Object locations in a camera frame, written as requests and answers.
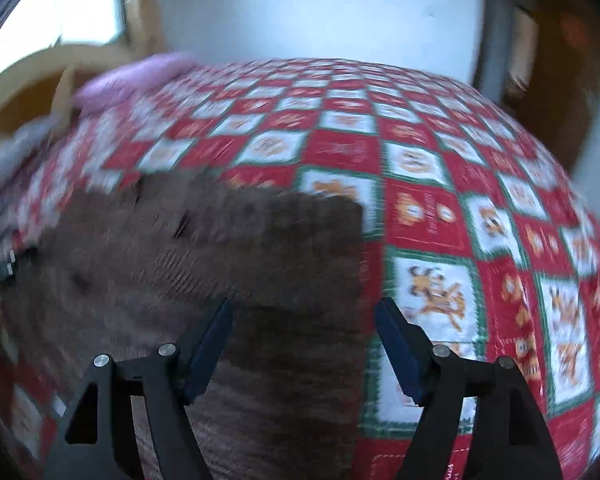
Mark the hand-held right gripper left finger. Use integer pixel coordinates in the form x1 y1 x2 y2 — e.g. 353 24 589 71
55 297 236 480

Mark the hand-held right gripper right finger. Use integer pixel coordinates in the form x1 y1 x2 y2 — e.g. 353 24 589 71
374 296 564 480

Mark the brown knit sweater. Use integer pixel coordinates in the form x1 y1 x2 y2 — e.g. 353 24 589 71
0 170 369 480

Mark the striped pillow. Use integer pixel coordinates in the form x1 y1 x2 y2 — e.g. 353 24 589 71
0 117 67 192

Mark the red checkered cartoon bedsheet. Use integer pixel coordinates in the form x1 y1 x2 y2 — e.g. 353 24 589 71
0 57 600 480

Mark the cream and brown headboard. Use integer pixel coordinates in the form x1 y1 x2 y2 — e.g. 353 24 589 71
0 44 148 157

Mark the folded pink quilt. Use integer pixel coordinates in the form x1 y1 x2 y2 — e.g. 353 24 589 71
74 52 192 114

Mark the window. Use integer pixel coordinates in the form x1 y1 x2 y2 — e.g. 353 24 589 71
0 0 129 84

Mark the beige patterned curtain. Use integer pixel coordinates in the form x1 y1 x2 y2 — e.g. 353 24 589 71
119 0 164 57

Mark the brown wooden door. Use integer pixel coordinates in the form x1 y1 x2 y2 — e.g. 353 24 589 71
527 0 600 173

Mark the dark door frame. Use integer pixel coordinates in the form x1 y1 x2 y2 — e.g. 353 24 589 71
471 0 542 107

